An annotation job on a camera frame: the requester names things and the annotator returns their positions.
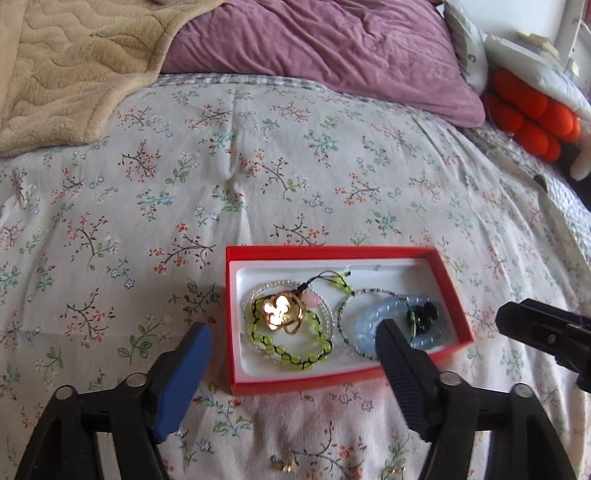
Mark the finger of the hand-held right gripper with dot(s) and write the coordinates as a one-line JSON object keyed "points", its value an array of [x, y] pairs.
{"points": [[545, 330]]}

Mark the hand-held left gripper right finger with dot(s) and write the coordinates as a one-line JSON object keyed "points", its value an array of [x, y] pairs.
{"points": [[397, 364]]}

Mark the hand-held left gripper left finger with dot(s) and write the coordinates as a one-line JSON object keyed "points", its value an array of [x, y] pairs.
{"points": [[180, 383]]}

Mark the black hair claw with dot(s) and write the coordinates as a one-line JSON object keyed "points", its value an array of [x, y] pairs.
{"points": [[422, 318]]}

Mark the red cardboard box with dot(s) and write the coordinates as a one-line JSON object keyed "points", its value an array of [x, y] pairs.
{"points": [[323, 387]]}

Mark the small gold earring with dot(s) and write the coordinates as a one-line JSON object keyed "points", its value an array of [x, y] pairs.
{"points": [[393, 470], [282, 463]]}

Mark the floral bedspread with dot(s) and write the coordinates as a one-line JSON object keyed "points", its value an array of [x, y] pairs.
{"points": [[300, 175]]}

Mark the orange plush toy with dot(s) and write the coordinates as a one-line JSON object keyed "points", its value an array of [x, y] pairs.
{"points": [[526, 110]]}

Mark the white plush cushion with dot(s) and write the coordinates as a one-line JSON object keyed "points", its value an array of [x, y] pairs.
{"points": [[521, 50]]}

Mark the purple pillow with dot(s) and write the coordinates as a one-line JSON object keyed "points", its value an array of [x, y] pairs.
{"points": [[323, 46]]}

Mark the beige fleece blanket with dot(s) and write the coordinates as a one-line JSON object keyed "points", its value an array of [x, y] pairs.
{"points": [[78, 69]]}

